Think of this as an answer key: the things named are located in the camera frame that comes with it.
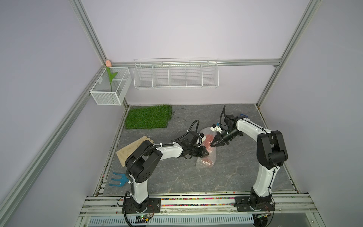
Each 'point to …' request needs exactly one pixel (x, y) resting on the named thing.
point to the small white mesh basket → (111, 86)
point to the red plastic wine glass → (207, 161)
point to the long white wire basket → (176, 73)
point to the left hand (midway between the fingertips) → (208, 155)
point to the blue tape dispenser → (242, 116)
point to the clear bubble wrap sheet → (199, 165)
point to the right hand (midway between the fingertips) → (212, 146)
